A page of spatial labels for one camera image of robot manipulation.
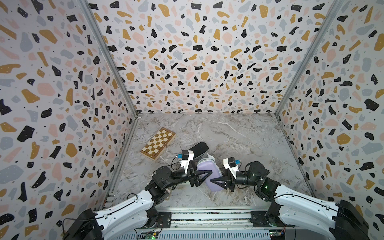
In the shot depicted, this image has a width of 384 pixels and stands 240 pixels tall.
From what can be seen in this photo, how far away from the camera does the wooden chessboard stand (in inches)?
38.1

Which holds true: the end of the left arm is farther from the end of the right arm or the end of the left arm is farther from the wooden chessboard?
the wooden chessboard

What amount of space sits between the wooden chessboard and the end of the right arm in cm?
47

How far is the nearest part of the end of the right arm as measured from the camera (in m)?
0.58
